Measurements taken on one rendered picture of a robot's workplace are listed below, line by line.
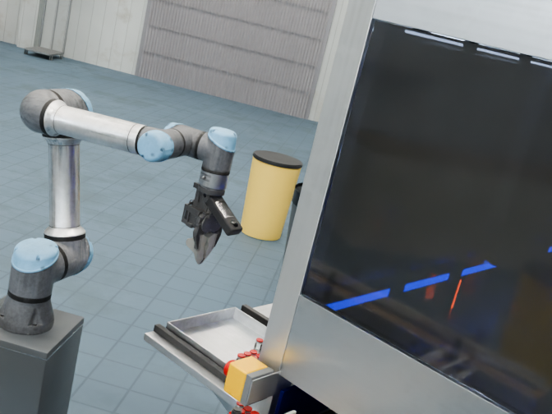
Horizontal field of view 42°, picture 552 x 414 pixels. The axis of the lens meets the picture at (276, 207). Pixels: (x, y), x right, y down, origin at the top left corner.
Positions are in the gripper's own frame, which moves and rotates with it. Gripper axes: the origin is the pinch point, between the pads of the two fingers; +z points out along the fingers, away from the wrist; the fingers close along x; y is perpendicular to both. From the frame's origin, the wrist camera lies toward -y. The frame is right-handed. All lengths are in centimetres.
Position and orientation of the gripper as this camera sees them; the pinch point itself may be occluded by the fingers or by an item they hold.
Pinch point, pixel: (201, 260)
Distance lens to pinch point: 195.0
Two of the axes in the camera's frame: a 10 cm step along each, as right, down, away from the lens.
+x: -6.5, 0.5, -7.5
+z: -2.3, 9.4, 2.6
